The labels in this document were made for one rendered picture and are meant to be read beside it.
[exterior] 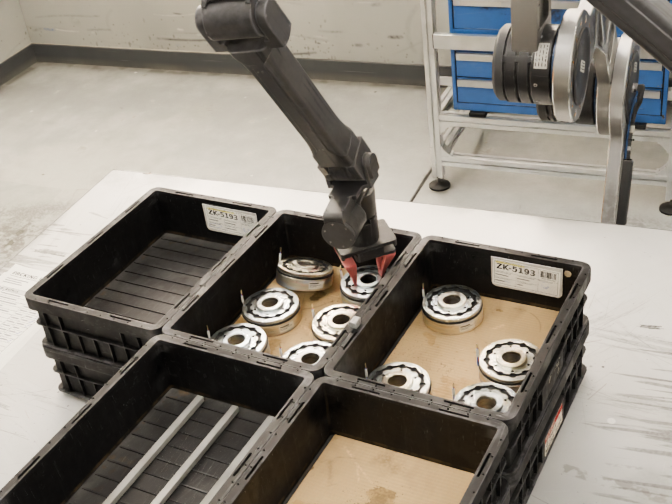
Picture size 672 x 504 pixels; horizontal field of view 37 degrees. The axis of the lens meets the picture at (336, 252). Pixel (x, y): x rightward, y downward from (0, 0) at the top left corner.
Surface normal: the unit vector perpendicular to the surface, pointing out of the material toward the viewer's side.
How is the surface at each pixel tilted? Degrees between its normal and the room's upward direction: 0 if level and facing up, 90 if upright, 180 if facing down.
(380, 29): 90
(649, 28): 87
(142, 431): 0
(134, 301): 0
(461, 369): 0
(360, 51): 90
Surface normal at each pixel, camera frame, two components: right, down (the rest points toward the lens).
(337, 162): -0.21, 0.90
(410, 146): -0.11, -0.83
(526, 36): -0.38, 0.54
